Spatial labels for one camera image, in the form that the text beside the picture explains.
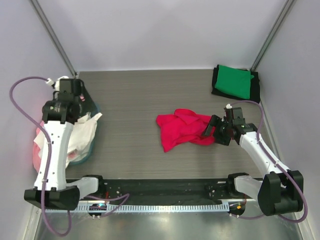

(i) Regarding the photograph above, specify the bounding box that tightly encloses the left aluminium frame post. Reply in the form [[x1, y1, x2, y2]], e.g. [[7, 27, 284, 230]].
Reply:
[[29, 0, 78, 77]]

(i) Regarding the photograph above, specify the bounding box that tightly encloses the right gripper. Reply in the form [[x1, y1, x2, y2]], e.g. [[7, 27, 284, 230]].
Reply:
[[201, 114, 233, 146]]

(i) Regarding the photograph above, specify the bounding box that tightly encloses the magenta red t-shirt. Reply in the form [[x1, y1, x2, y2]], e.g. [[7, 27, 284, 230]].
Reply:
[[155, 108, 215, 153]]

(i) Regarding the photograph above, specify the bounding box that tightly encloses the white t-shirt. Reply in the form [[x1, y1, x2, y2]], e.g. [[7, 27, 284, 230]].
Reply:
[[33, 112, 103, 162]]

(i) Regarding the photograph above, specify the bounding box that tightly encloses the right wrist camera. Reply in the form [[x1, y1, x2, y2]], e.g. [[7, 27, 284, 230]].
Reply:
[[224, 104, 244, 122]]

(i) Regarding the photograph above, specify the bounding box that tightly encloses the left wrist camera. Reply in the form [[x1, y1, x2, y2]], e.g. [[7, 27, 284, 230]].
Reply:
[[45, 76, 69, 91]]

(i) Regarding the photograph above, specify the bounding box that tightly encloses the aluminium frame post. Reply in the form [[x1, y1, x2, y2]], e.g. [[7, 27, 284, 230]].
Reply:
[[250, 0, 297, 71], [29, 0, 78, 77]]

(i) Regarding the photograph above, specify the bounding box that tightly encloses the white slotted cable duct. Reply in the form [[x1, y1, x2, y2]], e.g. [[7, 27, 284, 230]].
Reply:
[[73, 202, 230, 213]]

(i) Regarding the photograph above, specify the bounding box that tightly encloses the aluminium front rail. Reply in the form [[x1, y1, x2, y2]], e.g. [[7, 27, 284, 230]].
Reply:
[[29, 181, 305, 205]]

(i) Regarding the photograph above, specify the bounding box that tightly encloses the folded black t-shirt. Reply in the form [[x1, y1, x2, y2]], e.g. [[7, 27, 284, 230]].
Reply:
[[211, 64, 261, 103]]

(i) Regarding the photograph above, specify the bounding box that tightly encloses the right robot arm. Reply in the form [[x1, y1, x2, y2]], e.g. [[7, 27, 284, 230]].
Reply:
[[202, 106, 308, 216]]

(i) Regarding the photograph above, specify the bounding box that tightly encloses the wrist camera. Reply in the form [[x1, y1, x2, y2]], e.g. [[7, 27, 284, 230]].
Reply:
[[224, 104, 244, 122], [45, 76, 69, 91]]

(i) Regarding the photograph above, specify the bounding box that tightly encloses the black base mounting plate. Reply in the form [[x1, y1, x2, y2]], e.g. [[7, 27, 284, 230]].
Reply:
[[92, 178, 251, 206]]

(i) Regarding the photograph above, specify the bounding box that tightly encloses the folded green t-shirt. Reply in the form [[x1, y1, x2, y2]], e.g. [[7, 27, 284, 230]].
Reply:
[[214, 65, 252, 100]]

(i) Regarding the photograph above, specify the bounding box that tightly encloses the right aluminium frame post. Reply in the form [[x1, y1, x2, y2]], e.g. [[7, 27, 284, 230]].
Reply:
[[250, 0, 297, 71]]

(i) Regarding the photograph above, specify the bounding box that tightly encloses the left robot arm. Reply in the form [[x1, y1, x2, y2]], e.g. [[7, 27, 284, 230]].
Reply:
[[24, 78, 107, 211]]

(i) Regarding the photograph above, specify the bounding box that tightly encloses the light pink t-shirt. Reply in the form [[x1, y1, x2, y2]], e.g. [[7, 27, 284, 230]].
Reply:
[[32, 127, 79, 172]]

